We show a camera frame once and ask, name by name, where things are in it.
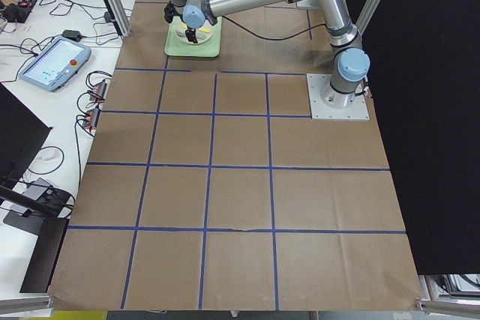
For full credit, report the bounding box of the black power adapter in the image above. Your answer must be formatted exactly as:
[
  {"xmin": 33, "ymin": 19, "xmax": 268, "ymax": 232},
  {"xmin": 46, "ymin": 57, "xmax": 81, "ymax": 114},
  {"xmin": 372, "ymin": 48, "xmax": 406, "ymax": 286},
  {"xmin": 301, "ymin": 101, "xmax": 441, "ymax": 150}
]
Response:
[{"xmin": 61, "ymin": 29, "xmax": 83, "ymax": 42}]

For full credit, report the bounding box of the light green tray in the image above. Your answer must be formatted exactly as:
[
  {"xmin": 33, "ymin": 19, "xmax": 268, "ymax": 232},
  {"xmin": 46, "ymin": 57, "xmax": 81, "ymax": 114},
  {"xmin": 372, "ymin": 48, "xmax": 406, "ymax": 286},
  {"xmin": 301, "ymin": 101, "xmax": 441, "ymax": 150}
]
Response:
[{"xmin": 164, "ymin": 16, "xmax": 222, "ymax": 58}]

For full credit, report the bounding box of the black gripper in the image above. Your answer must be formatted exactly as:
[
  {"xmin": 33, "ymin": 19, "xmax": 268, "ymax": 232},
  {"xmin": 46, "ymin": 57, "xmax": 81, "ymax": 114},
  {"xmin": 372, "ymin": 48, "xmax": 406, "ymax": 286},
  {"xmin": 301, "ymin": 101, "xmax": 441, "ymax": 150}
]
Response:
[{"xmin": 184, "ymin": 27, "xmax": 197, "ymax": 41}]

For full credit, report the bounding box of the brown paper table cover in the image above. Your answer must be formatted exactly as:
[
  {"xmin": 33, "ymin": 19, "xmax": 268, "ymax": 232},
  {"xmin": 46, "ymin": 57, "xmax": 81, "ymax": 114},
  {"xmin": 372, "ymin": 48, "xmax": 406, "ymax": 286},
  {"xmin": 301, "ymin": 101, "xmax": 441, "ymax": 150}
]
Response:
[{"xmin": 49, "ymin": 0, "xmax": 422, "ymax": 310}]

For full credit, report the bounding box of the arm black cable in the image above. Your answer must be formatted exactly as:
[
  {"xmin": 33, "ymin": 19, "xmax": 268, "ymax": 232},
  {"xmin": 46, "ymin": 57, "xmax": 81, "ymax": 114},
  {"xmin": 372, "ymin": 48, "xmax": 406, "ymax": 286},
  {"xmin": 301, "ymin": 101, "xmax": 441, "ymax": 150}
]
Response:
[{"xmin": 220, "ymin": 16, "xmax": 331, "ymax": 41}]

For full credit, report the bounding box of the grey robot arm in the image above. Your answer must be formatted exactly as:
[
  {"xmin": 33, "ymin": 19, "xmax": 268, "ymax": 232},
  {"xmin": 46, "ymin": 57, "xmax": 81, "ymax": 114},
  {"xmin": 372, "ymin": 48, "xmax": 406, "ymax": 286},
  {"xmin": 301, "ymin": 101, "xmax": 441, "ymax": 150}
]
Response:
[{"xmin": 164, "ymin": 0, "xmax": 371, "ymax": 109}]

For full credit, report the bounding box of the grey usb hub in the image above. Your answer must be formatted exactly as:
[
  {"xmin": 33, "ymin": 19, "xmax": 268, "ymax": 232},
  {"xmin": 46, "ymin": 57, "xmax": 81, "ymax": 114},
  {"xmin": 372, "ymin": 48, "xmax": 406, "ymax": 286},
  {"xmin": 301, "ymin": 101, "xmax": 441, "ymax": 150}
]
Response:
[
  {"xmin": 89, "ymin": 80, "xmax": 107, "ymax": 103},
  {"xmin": 82, "ymin": 107, "xmax": 101, "ymax": 130}
]

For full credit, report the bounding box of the white round plate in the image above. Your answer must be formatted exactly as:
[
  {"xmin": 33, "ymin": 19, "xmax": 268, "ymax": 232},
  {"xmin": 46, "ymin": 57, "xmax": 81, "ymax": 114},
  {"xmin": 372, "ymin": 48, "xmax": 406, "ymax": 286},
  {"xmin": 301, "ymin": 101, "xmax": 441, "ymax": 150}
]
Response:
[{"xmin": 175, "ymin": 22, "xmax": 215, "ymax": 45}]

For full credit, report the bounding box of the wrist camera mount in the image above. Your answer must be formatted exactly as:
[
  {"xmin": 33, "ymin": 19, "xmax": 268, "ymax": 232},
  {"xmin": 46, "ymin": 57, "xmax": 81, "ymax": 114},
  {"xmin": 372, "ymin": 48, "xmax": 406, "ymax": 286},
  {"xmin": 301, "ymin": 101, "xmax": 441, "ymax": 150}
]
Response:
[{"xmin": 163, "ymin": 1, "xmax": 178, "ymax": 24}]

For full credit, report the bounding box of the blue teach pendant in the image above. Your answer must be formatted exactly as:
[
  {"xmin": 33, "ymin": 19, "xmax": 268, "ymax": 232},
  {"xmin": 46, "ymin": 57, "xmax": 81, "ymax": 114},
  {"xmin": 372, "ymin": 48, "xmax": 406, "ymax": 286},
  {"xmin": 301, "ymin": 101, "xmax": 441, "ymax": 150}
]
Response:
[{"xmin": 19, "ymin": 36, "xmax": 92, "ymax": 92}]

